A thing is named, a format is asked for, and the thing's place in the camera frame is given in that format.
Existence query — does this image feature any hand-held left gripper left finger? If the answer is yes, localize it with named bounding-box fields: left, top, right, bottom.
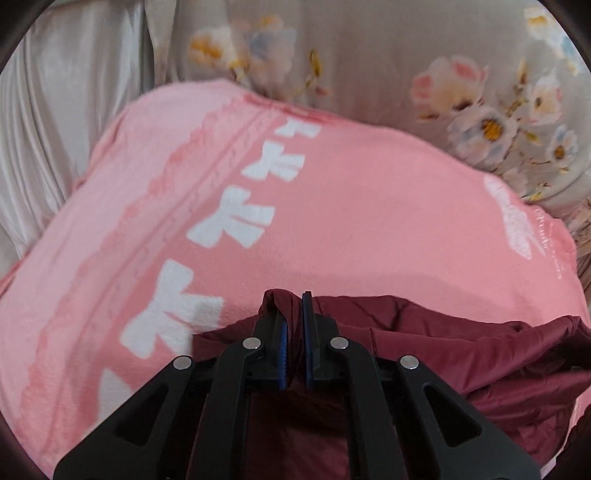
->
left=53, top=290, right=291, bottom=480

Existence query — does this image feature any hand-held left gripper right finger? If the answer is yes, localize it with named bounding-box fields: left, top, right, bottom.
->
left=301, top=291, right=541, bottom=480

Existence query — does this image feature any white satin curtain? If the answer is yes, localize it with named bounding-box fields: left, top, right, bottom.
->
left=0, top=0, right=158, bottom=278

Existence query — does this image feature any maroon quilted down jacket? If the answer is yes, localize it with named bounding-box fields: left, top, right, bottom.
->
left=187, top=288, right=591, bottom=480

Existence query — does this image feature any pink printed fleece blanket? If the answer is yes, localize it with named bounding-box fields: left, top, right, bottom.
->
left=0, top=78, right=583, bottom=480

